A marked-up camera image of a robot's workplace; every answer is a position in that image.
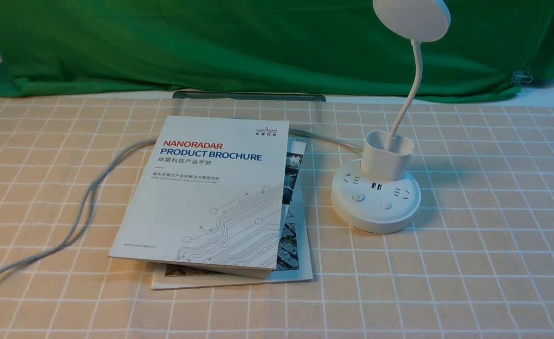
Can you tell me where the white desk lamp with sockets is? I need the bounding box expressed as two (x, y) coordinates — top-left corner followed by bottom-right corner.
(331, 0), (451, 234)

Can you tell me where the white Nanoradar product brochure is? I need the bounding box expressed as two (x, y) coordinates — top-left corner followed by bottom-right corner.
(109, 115), (289, 279)

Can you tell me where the green backdrop cloth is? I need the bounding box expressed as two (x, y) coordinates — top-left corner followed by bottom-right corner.
(0, 0), (554, 103)

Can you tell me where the photo-covered booklet underneath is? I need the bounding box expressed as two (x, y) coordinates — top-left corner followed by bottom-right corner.
(151, 139), (313, 290)

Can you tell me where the dark green flat bar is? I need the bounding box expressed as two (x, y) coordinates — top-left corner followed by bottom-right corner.
(172, 90), (326, 102)

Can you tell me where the orange checked tablecloth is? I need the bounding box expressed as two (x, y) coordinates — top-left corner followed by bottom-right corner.
(0, 97), (554, 339)

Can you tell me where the metal binder clip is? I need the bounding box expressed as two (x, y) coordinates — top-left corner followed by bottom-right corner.
(510, 69), (533, 87)

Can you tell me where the grey power cable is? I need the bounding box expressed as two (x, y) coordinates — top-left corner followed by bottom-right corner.
(0, 128), (364, 288)

